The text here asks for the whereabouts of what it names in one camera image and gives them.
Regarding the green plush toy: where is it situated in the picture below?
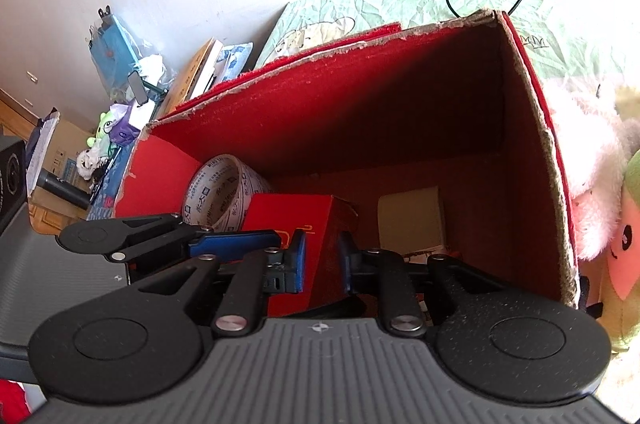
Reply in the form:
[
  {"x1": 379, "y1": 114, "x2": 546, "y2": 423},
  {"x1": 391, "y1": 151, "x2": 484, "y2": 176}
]
[{"x1": 86, "y1": 110, "x2": 120, "y2": 151}]

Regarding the stack of flat brown books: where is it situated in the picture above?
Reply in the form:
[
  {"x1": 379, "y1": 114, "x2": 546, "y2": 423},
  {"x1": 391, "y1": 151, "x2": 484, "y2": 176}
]
[{"x1": 162, "y1": 36, "x2": 227, "y2": 117}]

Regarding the cardboard box with papers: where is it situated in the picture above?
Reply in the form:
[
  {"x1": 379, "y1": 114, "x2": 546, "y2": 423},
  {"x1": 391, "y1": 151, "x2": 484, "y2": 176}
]
[{"x1": 24, "y1": 105, "x2": 93, "y2": 186}]

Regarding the white plush toy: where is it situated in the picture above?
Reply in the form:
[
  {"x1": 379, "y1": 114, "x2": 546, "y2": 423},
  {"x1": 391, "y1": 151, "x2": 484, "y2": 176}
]
[{"x1": 74, "y1": 148, "x2": 105, "y2": 181}]

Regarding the large red cardboard box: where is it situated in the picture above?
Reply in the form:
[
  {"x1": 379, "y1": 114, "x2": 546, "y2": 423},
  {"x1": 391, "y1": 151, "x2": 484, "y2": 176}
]
[{"x1": 114, "y1": 8, "x2": 585, "y2": 321}]

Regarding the blue patterned table cloth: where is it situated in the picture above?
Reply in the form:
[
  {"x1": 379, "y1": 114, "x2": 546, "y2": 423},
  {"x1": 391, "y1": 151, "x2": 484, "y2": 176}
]
[{"x1": 86, "y1": 148, "x2": 132, "y2": 221}]

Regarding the grey phone on stand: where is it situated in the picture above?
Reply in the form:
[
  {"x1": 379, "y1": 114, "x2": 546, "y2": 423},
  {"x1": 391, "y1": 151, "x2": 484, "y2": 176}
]
[{"x1": 127, "y1": 70, "x2": 152, "y2": 106}]

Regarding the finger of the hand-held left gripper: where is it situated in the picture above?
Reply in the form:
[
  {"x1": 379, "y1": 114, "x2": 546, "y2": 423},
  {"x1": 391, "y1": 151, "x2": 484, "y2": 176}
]
[
  {"x1": 112, "y1": 212, "x2": 217, "y2": 263},
  {"x1": 188, "y1": 229, "x2": 282, "y2": 267}
]

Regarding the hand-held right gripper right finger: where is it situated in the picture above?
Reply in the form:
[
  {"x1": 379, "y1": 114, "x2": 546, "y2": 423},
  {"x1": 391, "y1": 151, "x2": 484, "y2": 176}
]
[{"x1": 337, "y1": 231, "x2": 507, "y2": 338}]

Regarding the blue white packet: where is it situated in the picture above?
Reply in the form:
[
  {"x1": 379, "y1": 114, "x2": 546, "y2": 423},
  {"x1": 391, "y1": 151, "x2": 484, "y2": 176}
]
[{"x1": 214, "y1": 42, "x2": 255, "y2": 81}]

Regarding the black cylinder bottle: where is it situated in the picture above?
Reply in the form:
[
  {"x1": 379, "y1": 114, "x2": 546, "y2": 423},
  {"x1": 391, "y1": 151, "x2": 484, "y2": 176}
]
[{"x1": 36, "y1": 168, "x2": 92, "y2": 211}]

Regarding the clear printed tape roll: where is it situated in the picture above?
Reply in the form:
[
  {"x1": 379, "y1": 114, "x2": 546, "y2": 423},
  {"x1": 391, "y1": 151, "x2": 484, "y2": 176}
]
[{"x1": 181, "y1": 153, "x2": 274, "y2": 236}]

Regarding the red cloth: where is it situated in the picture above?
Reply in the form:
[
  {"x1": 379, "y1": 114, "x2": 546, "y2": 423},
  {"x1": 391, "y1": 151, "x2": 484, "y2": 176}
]
[{"x1": 0, "y1": 378, "x2": 33, "y2": 424}]

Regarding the beige card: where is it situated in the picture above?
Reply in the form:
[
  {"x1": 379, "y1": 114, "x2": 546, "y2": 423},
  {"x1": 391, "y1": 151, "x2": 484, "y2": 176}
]
[{"x1": 376, "y1": 185, "x2": 447, "y2": 251}]

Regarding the pink plush toy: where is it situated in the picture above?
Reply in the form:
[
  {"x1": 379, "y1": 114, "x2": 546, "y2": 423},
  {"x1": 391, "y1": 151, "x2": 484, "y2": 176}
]
[{"x1": 541, "y1": 76, "x2": 632, "y2": 262}]

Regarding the blue gift bag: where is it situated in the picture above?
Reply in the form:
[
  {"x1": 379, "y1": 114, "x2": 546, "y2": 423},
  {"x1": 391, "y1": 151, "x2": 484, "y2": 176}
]
[{"x1": 89, "y1": 5, "x2": 143, "y2": 91}]

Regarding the purple tissue box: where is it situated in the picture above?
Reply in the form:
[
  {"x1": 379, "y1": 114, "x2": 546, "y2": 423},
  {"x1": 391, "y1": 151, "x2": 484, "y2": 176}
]
[{"x1": 109, "y1": 100, "x2": 152, "y2": 144}]

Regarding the yellow peach plush toy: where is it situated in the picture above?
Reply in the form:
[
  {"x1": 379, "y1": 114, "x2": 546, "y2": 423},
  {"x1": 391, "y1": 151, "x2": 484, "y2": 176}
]
[{"x1": 579, "y1": 85, "x2": 640, "y2": 356}]

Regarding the small red carton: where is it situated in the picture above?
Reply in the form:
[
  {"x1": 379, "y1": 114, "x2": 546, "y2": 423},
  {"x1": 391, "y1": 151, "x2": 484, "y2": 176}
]
[{"x1": 239, "y1": 193, "x2": 360, "y2": 321}]

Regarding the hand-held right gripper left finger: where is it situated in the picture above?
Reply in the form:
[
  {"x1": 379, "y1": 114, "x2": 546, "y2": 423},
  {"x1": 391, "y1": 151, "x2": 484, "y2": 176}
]
[{"x1": 132, "y1": 229, "x2": 307, "y2": 338}]

